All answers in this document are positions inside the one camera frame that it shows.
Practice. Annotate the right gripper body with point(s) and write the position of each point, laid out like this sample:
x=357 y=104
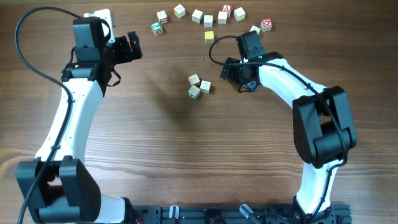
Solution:
x=238 y=74

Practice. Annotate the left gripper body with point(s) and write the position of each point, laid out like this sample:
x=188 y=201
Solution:
x=125 y=48

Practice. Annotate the white patterned wooden block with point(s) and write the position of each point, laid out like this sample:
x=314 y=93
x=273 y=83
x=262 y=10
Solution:
x=205 y=86

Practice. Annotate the wooden block red letter side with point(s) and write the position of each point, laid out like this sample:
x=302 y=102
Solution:
x=194 y=80

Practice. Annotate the white block green side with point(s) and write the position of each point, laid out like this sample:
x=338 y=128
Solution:
x=194 y=92

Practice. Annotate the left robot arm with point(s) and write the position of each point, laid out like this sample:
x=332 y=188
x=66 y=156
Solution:
x=56 y=185

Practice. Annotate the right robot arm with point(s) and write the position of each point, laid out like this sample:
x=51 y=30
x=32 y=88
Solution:
x=322 y=121

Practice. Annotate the green letter wooden block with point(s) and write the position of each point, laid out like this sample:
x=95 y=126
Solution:
x=157 y=28

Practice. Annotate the white block red side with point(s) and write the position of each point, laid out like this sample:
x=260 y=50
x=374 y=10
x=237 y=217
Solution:
x=162 y=17

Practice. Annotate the yellow top wooden block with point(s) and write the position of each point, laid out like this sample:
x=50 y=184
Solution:
x=209 y=37

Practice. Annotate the white block green trim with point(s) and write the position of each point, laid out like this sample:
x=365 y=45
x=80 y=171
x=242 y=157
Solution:
x=254 y=28

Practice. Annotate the white block yellow edge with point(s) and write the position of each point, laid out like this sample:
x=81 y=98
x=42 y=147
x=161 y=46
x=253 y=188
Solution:
x=179 y=11

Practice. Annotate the red letter O block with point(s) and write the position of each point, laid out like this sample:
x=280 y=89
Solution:
x=266 y=25

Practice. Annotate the white wooden block centre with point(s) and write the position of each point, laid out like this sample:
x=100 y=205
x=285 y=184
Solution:
x=222 y=17

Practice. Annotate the plain white letter block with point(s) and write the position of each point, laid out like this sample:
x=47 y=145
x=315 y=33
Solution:
x=208 y=21

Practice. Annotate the white block yellow side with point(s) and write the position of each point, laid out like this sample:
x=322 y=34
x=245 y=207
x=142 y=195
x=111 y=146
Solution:
x=239 y=14

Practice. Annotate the white block blue side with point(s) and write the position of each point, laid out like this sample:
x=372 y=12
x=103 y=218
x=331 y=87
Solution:
x=197 y=16

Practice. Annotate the red letter A block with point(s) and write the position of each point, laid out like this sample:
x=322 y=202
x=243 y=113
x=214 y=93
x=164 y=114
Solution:
x=227 y=8

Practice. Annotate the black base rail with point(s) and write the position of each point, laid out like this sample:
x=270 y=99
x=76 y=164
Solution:
x=268 y=214

